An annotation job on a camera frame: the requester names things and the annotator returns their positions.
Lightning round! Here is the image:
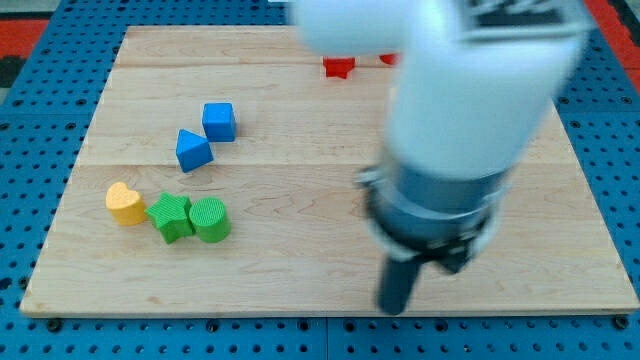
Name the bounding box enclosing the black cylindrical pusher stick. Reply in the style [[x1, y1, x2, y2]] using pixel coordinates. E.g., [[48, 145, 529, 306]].
[[376, 257, 422, 315]]

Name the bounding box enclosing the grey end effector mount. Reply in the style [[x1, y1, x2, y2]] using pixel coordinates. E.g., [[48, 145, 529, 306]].
[[356, 151, 509, 273]]

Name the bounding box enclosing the yellow heart block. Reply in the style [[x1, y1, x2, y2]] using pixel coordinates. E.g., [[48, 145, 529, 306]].
[[105, 182, 147, 226]]

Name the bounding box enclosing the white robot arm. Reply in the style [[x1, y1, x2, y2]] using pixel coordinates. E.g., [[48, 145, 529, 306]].
[[291, 0, 592, 315]]

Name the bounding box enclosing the blue triangle block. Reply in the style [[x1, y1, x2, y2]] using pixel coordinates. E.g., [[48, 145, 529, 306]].
[[175, 129, 214, 173]]

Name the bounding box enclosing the red star block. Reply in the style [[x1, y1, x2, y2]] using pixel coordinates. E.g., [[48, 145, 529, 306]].
[[322, 57, 356, 79]]

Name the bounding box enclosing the wooden board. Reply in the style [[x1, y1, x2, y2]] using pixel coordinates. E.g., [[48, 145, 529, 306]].
[[20, 26, 639, 318]]

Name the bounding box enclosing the green cylinder block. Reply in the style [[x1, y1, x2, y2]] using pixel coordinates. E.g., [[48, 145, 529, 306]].
[[189, 197, 231, 243]]

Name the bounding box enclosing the blue cube block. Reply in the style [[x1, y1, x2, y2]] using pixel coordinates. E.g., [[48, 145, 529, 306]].
[[201, 103, 236, 142]]

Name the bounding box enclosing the green star block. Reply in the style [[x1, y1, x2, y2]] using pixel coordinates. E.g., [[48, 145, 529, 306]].
[[145, 192, 195, 244]]

